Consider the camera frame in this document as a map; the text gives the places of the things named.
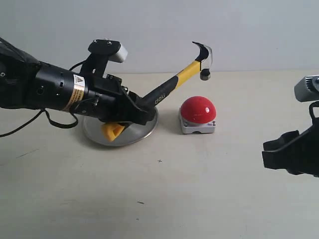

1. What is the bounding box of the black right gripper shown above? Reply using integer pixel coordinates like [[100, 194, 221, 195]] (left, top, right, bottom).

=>
[[262, 101, 319, 177]]

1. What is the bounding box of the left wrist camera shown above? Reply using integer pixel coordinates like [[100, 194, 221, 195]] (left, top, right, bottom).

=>
[[88, 39, 128, 63]]

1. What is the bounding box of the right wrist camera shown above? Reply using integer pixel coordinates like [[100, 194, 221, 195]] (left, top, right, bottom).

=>
[[294, 75, 319, 102]]

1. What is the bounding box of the yellow black claw hammer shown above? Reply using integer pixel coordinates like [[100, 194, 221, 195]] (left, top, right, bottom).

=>
[[101, 42, 213, 142]]

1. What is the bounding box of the round steel plate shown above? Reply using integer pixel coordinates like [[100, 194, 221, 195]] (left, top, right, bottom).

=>
[[82, 108, 159, 147]]

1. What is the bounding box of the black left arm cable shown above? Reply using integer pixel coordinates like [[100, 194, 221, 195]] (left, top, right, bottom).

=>
[[0, 61, 88, 138]]

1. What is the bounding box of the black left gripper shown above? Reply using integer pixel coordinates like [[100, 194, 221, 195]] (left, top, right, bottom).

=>
[[79, 73, 156, 125]]

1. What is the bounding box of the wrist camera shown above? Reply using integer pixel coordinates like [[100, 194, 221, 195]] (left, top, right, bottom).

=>
[[294, 75, 319, 102], [88, 39, 128, 63]]

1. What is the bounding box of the red dome push button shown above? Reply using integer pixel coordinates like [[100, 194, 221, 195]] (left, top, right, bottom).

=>
[[179, 96, 216, 134]]

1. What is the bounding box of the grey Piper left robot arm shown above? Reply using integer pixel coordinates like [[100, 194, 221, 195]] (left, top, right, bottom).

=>
[[0, 39, 156, 125]]

